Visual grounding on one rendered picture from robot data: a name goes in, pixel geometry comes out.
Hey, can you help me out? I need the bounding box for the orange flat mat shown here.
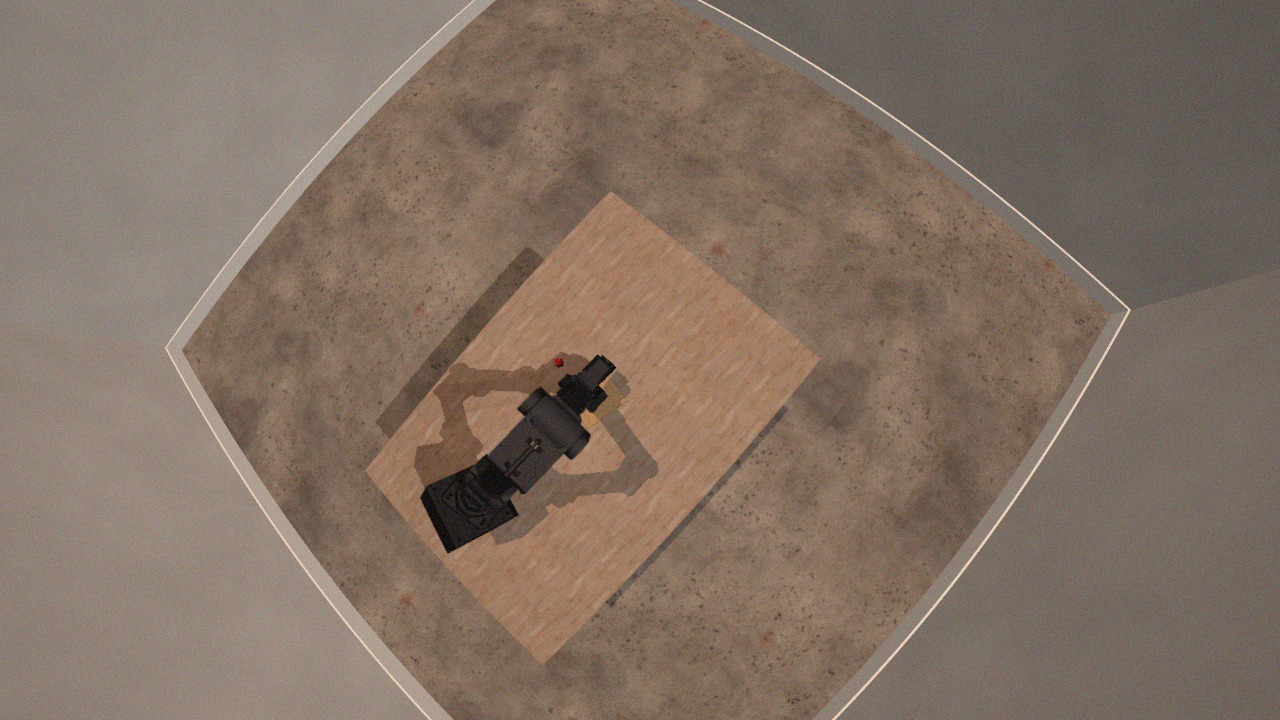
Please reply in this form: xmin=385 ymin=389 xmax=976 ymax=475
xmin=580 ymin=375 xmax=626 ymax=429

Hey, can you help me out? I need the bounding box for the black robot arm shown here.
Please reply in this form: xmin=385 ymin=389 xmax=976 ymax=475
xmin=442 ymin=354 xmax=616 ymax=530

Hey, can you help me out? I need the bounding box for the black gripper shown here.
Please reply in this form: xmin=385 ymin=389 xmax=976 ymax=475
xmin=586 ymin=389 xmax=608 ymax=413

